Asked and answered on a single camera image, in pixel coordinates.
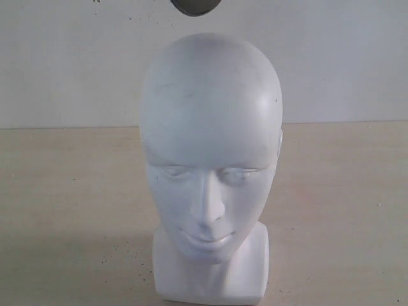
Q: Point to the black helmet with tinted visor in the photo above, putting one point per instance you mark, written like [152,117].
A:
[195,8]

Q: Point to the white mannequin head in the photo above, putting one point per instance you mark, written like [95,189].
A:
[211,131]

